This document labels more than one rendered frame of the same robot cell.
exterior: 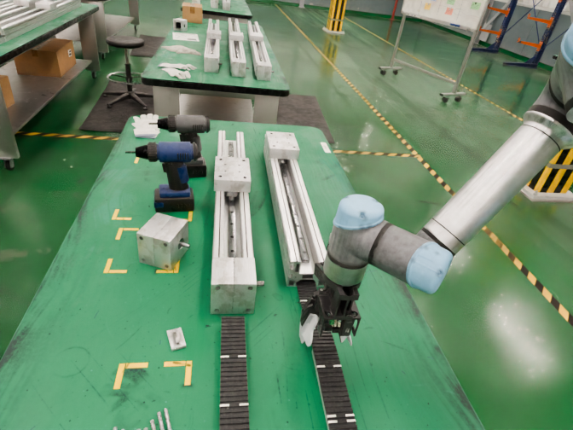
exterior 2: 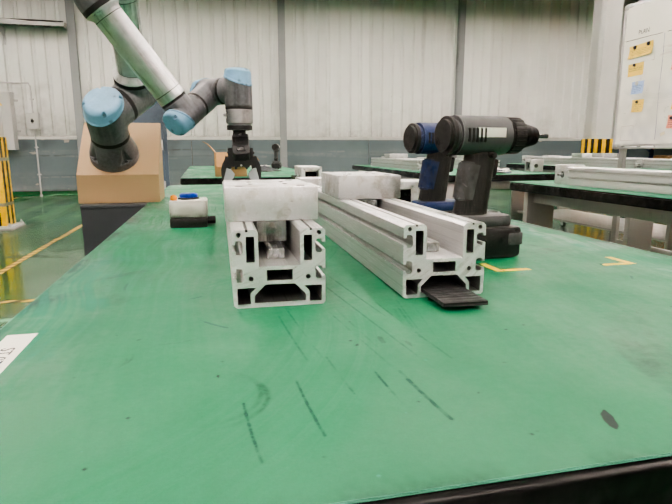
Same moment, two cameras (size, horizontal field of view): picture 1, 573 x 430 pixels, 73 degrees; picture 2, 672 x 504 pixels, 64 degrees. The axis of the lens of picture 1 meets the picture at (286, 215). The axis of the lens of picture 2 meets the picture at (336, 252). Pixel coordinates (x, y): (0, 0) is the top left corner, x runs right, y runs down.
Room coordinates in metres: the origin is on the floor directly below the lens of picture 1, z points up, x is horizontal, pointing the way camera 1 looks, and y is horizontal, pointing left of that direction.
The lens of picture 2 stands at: (2.10, 0.15, 0.95)
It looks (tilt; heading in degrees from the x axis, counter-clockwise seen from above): 11 degrees down; 180
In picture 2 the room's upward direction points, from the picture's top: straight up
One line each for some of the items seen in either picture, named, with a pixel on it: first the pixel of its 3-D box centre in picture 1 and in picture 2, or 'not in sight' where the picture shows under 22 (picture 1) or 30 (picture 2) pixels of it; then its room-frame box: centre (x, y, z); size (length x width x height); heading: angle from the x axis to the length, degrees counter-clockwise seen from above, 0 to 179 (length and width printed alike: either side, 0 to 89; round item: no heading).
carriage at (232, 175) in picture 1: (232, 177); (358, 191); (1.10, 0.19, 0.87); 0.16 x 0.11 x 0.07; 12
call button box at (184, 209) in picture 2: not in sight; (193, 211); (0.89, -0.17, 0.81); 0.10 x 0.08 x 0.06; 102
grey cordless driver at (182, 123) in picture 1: (180, 145); (494, 186); (1.24, 0.40, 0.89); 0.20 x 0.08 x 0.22; 111
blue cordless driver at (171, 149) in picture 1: (163, 176); (451, 179); (1.01, 0.38, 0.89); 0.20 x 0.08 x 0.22; 110
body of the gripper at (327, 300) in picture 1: (337, 299); (240, 147); (0.54, -0.12, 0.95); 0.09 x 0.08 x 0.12; 12
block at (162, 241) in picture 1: (168, 241); (394, 199); (0.79, 0.29, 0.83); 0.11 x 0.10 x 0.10; 81
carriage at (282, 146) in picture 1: (281, 148); (266, 208); (1.39, 0.06, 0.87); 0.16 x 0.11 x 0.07; 12
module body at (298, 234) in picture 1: (287, 193); (255, 220); (1.14, 0.01, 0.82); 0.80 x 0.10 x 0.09; 12
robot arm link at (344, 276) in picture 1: (346, 265); (238, 118); (0.55, -0.12, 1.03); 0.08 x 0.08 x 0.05
